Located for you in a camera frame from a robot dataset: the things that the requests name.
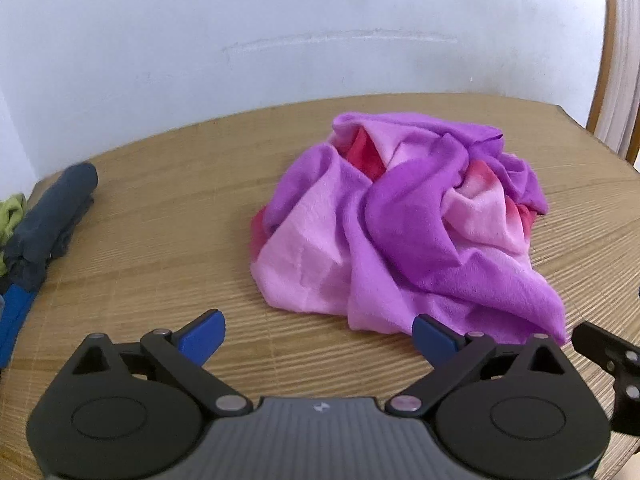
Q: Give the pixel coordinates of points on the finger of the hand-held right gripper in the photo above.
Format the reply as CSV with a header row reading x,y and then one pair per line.
x,y
625,390

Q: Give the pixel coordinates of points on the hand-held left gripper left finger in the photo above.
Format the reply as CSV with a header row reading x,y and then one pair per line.
x,y
205,336

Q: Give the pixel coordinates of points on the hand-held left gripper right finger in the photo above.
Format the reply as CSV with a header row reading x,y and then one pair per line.
x,y
434,337

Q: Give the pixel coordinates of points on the pink purple gradient cloth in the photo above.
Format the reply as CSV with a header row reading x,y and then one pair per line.
x,y
400,230

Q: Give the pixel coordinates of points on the blue garment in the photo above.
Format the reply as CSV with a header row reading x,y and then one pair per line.
x,y
12,317

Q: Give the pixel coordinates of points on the dark grey folded garment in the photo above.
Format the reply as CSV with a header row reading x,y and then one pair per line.
x,y
50,215

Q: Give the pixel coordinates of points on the green garment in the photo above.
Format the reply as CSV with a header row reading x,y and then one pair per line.
x,y
11,215

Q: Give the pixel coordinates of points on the wooden door frame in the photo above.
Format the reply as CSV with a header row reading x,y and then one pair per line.
x,y
602,60

